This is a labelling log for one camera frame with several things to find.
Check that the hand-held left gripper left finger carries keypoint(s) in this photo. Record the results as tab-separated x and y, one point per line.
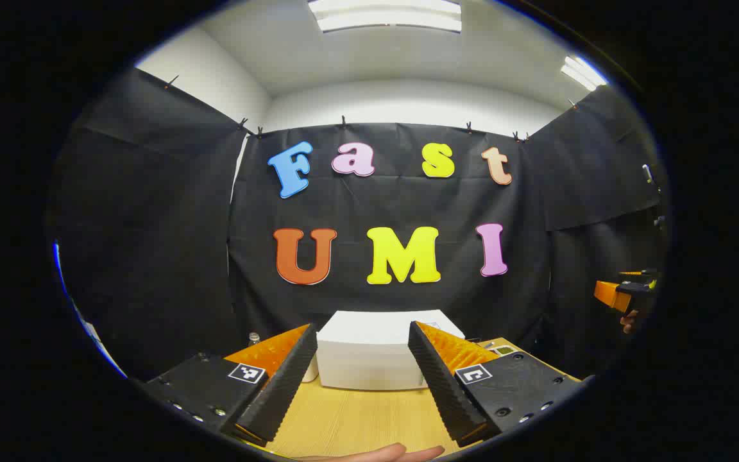
283	385

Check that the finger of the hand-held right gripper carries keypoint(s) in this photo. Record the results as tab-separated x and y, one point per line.
607	294

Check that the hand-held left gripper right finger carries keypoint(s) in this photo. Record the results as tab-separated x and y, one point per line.
443	385

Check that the white microwave oven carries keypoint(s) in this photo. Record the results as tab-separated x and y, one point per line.
363	353

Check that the white toaster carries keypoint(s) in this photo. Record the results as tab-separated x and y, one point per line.
310	371

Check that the clear plastic water bottle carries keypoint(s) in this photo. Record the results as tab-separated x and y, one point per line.
254	338

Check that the white compartment snack plate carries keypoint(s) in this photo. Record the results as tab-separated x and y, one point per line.
504	350

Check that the black backdrop cloth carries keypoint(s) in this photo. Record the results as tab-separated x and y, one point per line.
151	224

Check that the small ceiling light panel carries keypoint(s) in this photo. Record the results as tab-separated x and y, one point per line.
581	72

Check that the large ceiling light panel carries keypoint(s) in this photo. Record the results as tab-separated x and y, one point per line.
382	16

